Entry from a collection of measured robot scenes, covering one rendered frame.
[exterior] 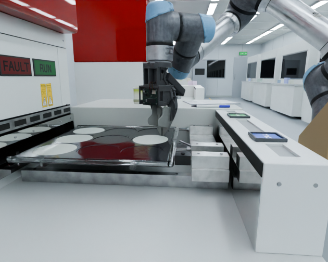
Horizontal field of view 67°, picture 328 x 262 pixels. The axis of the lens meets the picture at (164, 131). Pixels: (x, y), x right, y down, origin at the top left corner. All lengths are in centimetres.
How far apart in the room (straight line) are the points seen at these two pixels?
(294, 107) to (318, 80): 613
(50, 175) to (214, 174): 39
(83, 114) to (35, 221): 53
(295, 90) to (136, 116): 639
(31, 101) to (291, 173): 66
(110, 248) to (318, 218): 30
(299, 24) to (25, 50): 84
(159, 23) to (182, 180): 40
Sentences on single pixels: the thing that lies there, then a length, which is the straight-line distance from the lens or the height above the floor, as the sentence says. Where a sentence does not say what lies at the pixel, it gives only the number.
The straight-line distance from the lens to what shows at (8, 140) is 68.
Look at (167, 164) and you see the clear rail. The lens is 51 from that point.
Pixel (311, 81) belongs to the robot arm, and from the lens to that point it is 105.
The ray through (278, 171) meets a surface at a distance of 37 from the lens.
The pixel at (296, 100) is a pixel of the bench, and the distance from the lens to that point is 714.
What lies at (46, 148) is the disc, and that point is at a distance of 67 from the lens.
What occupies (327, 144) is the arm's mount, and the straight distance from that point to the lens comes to 87.
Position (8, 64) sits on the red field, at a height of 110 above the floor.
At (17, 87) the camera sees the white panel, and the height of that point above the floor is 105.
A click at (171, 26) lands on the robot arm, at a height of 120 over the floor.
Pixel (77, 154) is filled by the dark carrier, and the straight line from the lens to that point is 60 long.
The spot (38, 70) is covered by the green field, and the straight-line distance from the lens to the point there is 81.
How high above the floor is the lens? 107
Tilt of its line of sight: 12 degrees down
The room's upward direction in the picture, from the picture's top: straight up
